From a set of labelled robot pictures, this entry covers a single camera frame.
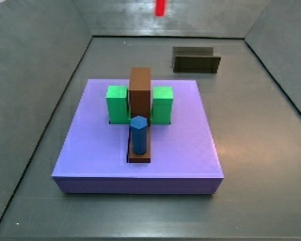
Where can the red peg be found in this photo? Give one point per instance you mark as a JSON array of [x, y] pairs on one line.
[[161, 8]]

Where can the purple base board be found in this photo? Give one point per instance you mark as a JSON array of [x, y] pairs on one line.
[[93, 164]]

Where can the blue hexagonal peg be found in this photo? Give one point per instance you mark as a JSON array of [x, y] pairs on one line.
[[139, 126]]

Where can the green block right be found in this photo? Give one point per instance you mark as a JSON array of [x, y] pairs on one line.
[[162, 105]]

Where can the green block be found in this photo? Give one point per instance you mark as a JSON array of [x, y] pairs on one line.
[[162, 105], [118, 104]]

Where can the green block left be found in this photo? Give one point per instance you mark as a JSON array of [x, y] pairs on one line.
[[118, 104]]

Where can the brown upright block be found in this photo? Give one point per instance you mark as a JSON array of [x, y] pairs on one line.
[[139, 98]]

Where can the black angled holder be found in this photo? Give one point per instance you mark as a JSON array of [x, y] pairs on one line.
[[195, 60]]

